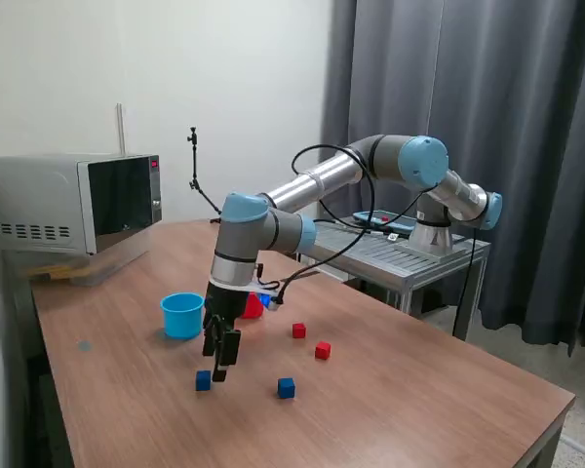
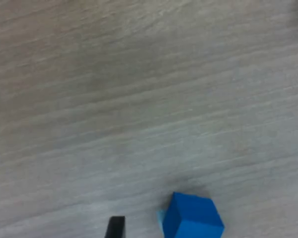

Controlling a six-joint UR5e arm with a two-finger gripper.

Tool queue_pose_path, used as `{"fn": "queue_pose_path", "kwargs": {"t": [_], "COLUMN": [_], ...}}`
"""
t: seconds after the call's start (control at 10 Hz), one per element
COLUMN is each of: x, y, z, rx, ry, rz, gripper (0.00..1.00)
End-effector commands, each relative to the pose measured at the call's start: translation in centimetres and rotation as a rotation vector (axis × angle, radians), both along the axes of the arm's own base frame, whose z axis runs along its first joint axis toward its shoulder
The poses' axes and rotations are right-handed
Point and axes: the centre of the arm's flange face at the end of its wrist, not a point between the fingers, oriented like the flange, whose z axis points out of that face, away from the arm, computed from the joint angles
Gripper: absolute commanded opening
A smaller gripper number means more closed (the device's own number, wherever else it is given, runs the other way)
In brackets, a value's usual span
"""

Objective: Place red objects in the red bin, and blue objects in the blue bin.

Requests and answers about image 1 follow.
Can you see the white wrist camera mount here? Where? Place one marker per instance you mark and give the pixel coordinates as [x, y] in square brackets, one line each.
[267, 297]

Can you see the blue cube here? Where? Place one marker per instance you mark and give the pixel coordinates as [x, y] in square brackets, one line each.
[286, 388]
[203, 381]

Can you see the silver microwave oven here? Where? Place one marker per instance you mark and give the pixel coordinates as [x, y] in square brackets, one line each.
[39, 200]

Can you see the clear plastic storage box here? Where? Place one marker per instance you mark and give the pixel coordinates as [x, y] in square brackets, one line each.
[88, 273]

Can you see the white vertical pipe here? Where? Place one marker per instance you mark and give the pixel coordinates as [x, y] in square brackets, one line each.
[120, 129]

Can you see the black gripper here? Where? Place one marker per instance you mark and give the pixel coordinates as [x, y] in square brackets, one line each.
[224, 307]

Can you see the white tag sticker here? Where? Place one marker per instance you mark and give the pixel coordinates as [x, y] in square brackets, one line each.
[394, 237]

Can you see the grey curtain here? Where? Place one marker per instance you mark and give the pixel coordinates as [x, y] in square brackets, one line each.
[492, 97]

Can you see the blue plastic cup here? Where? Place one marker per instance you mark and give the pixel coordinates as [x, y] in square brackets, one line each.
[181, 317]

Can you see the grey metal robot stand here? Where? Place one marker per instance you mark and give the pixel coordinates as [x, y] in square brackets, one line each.
[370, 253]

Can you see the blue teach pendant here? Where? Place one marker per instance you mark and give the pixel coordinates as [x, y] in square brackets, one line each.
[380, 218]

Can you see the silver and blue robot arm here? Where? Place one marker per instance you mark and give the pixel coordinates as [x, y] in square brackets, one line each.
[322, 178]

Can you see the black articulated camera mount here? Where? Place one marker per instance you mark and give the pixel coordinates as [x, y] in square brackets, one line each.
[194, 166]

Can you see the red plastic cup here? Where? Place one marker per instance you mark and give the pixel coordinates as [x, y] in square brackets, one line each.
[252, 308]

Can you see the red cube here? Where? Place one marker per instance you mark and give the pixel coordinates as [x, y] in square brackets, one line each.
[323, 351]
[299, 331]

